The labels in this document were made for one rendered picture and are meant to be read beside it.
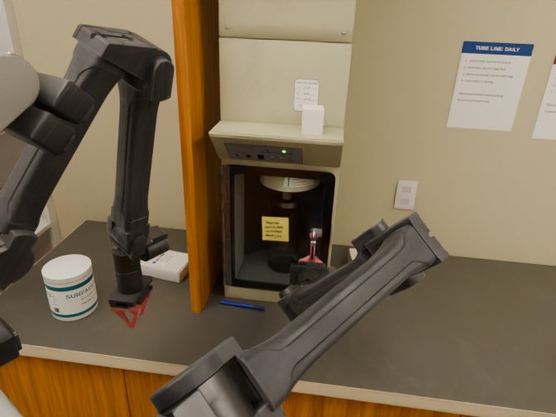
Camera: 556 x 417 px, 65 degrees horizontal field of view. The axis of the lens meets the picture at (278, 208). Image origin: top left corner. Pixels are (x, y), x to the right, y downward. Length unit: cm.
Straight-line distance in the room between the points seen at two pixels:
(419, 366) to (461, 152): 76
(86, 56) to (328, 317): 49
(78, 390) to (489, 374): 114
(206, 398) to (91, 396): 107
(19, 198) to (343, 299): 50
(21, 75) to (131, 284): 65
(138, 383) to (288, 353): 93
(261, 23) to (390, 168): 77
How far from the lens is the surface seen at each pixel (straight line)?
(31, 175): 75
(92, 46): 71
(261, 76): 114
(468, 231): 180
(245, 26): 113
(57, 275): 138
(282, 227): 125
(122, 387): 141
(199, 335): 130
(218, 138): 108
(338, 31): 111
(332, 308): 52
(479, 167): 170
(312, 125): 106
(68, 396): 154
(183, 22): 108
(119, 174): 88
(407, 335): 137
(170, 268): 152
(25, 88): 48
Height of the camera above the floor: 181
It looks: 26 degrees down
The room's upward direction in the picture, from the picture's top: 2 degrees clockwise
